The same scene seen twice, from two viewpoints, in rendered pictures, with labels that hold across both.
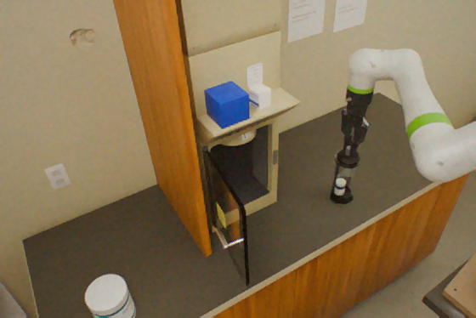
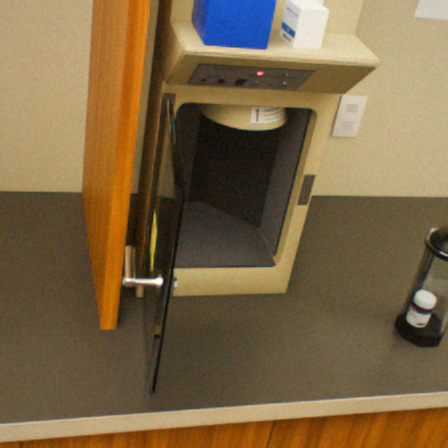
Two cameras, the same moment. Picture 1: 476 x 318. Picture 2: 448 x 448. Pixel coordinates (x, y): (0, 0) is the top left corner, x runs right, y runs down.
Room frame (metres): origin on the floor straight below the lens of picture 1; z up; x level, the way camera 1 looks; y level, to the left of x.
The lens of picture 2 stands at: (-0.05, -0.20, 1.87)
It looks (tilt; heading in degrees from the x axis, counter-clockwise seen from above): 33 degrees down; 10
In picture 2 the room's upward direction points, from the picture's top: 11 degrees clockwise
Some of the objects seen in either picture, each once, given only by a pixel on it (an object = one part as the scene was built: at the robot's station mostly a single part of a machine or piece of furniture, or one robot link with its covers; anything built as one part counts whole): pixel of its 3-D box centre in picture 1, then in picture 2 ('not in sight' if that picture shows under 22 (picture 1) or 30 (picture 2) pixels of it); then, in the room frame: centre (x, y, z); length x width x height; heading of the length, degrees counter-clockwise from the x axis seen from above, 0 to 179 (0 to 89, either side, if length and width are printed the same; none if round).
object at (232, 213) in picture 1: (226, 219); (157, 246); (0.87, 0.05, 1.19); 0.30 x 0.01 x 0.40; 22
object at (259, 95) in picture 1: (259, 96); (303, 23); (1.07, -0.08, 1.54); 0.05 x 0.05 x 0.06; 37
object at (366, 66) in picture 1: (365, 69); not in sight; (1.19, -0.45, 1.56); 0.13 x 0.11 x 0.14; 83
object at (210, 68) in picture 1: (224, 127); (229, 99); (1.21, 0.05, 1.33); 0.32 x 0.25 x 0.77; 119
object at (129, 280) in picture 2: (226, 236); (140, 267); (0.80, 0.05, 1.20); 0.10 x 0.05 x 0.03; 22
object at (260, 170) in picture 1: (227, 155); (218, 159); (1.21, 0.04, 1.19); 0.26 x 0.24 x 0.35; 119
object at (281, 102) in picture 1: (250, 122); (269, 70); (1.05, -0.04, 1.46); 0.32 x 0.12 x 0.10; 119
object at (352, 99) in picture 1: (358, 94); not in sight; (1.19, -0.44, 1.46); 0.12 x 0.09 x 0.06; 119
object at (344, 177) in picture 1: (344, 176); (436, 286); (1.19, -0.44, 1.06); 0.11 x 0.11 x 0.21
